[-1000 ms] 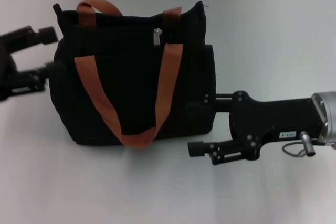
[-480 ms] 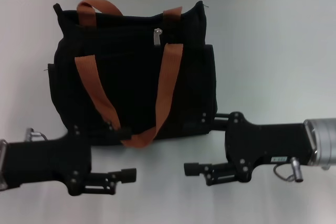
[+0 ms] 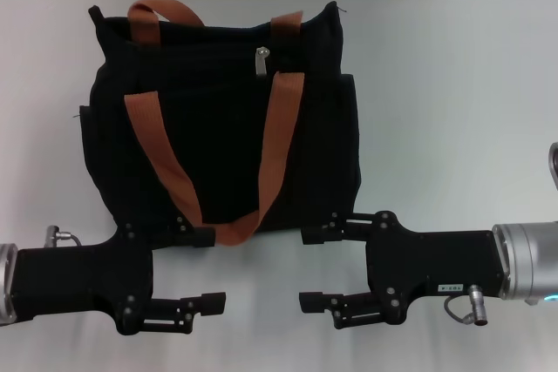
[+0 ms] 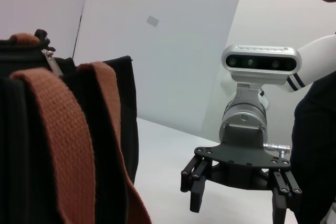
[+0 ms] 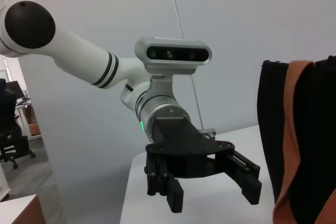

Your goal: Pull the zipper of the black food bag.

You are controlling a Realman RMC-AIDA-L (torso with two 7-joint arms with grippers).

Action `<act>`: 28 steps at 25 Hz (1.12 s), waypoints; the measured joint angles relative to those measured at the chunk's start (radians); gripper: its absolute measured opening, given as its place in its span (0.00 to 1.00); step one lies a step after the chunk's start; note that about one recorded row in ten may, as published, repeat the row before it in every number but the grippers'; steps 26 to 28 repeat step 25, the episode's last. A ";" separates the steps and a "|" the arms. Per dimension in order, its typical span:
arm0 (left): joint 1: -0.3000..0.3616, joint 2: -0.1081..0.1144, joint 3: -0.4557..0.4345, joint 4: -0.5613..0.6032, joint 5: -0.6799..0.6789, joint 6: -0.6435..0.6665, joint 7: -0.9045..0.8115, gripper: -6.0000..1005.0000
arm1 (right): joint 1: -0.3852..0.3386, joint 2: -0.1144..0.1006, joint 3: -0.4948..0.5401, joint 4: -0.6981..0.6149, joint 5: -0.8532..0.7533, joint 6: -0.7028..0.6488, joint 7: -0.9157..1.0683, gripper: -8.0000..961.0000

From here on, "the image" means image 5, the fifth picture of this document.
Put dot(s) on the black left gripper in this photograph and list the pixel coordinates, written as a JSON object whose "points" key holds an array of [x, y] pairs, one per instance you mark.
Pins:
{"points": [[183, 150]]}

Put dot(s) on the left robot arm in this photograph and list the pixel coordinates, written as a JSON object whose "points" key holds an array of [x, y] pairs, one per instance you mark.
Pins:
{"points": [[78, 56]]}

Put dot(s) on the orange storage box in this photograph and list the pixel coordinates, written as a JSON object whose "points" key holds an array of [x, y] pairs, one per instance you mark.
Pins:
{"points": [[34, 127]]}

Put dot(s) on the wooden side table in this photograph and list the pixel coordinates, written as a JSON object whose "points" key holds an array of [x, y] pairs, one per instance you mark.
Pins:
{"points": [[22, 209]]}

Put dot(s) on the white office desk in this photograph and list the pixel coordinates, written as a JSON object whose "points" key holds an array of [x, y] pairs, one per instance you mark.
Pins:
{"points": [[25, 111]]}

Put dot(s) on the white low cabinet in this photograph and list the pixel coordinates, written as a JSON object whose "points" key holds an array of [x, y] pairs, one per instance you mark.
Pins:
{"points": [[4, 182]]}

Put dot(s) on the black office chair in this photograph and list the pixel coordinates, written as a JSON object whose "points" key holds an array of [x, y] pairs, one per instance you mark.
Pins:
{"points": [[9, 127]]}

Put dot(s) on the black computer monitor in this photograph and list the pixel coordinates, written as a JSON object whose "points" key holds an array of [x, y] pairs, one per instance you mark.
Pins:
{"points": [[14, 89]]}

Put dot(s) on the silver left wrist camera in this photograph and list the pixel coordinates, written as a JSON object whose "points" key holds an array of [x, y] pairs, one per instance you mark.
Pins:
{"points": [[173, 53]]}

